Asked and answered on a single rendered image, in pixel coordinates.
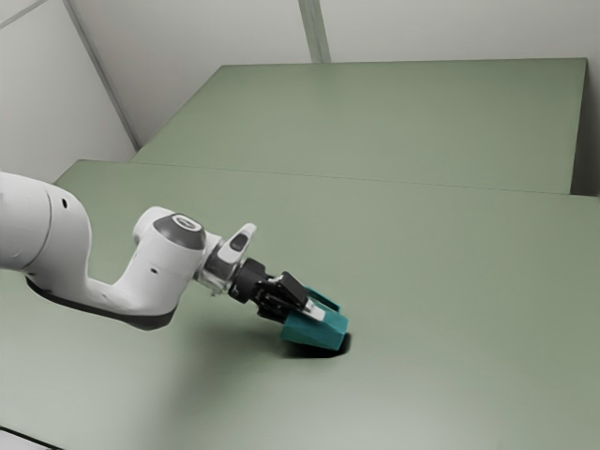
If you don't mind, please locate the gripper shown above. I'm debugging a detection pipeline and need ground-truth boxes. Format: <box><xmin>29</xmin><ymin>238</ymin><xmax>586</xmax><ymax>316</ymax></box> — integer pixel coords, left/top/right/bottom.
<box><xmin>229</xmin><ymin>258</ymin><xmax>326</xmax><ymax>323</ymax></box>

